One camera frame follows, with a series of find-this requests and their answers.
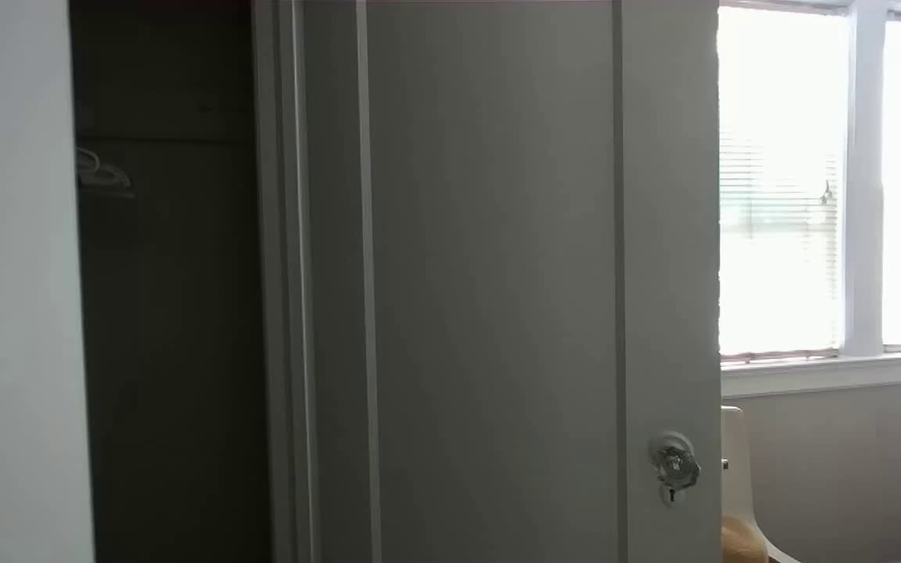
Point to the white panel door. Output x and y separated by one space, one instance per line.
494 283

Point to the glass door knob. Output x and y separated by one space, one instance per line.
673 461

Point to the white upper cabinet panel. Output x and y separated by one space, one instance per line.
284 313

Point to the tan round cushion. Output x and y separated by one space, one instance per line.
742 541

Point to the white framed window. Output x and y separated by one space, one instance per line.
861 209

